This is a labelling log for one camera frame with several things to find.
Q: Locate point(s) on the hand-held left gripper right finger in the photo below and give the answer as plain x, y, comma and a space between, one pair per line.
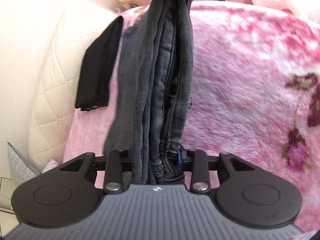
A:
179, 158

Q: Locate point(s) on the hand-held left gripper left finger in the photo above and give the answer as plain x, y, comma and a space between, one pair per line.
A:
117, 165

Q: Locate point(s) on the grey jeans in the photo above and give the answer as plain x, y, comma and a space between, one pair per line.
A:
155, 92

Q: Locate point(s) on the white cloth bundle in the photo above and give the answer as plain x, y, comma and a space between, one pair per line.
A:
51, 166

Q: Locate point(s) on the dark grey folded garment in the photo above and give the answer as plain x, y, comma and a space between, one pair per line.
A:
126, 80

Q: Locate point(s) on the pink floral blanket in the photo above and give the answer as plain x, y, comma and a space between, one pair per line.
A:
237, 92

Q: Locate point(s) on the black folded garment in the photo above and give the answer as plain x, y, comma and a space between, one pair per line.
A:
97, 75

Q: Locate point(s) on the grey cushion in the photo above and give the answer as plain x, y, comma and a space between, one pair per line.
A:
20, 165

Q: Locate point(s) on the cream quilted headboard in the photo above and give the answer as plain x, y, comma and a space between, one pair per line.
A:
57, 67

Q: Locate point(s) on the white nightstand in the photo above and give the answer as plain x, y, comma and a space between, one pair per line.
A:
5, 192

